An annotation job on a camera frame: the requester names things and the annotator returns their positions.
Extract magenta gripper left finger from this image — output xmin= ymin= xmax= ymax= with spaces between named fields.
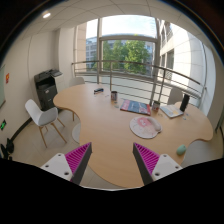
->
xmin=40 ymin=142 xmax=93 ymax=186

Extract white chair wooden legs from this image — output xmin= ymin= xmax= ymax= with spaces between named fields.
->
xmin=25 ymin=99 xmax=65 ymax=141

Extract green exit sign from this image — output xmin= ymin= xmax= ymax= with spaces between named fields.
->
xmin=0 ymin=119 xmax=7 ymax=131

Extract white patterned mug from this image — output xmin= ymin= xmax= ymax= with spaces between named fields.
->
xmin=152 ymin=101 xmax=160 ymax=112

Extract red wall sign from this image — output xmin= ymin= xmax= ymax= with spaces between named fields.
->
xmin=6 ymin=73 xmax=10 ymax=84

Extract round pink mouse pad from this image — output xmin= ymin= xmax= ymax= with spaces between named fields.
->
xmin=129 ymin=116 xmax=162 ymax=139

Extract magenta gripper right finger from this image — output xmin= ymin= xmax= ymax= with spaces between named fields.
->
xmin=132 ymin=142 xmax=184 ymax=186

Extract black cylindrical speaker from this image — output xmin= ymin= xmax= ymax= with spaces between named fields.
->
xmin=180 ymin=94 xmax=190 ymax=112

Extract small black object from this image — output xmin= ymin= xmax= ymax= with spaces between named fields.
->
xmin=94 ymin=88 xmax=104 ymax=94

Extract dark patterned cup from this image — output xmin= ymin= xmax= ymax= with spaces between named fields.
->
xmin=111 ymin=91 xmax=118 ymax=101

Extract red blue book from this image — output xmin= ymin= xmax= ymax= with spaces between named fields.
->
xmin=120 ymin=99 xmax=151 ymax=116

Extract metal window railing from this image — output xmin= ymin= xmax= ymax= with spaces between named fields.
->
xmin=72 ymin=60 xmax=205 ymax=106

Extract white chair behind table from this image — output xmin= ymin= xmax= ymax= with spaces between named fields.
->
xmin=69 ymin=77 xmax=85 ymax=87

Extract white chair at right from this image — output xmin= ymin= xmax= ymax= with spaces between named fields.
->
xmin=168 ymin=88 xmax=183 ymax=104

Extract teal computer mouse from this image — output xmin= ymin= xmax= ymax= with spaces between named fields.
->
xmin=176 ymin=145 xmax=186 ymax=155

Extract white open notebook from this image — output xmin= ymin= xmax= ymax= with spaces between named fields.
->
xmin=160 ymin=105 xmax=183 ymax=118

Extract black office printer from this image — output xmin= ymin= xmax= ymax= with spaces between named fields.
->
xmin=34 ymin=69 xmax=62 ymax=111

